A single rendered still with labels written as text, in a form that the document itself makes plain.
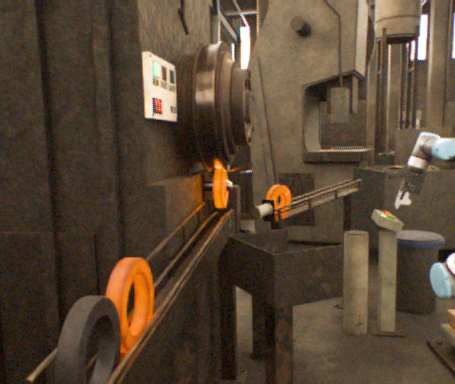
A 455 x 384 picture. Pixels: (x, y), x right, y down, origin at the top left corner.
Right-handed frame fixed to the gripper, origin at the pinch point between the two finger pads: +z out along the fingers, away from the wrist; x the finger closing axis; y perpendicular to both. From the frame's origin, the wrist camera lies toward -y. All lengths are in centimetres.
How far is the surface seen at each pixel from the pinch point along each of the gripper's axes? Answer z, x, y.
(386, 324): 59, 2, 19
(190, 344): 46, -119, -62
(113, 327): 24, -164, -71
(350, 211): 14.2, 35.6, -14.3
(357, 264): 33.8, -2.6, -6.8
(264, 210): 20, -27, -58
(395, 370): 64, -38, 18
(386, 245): 20.5, 2.4, 3.7
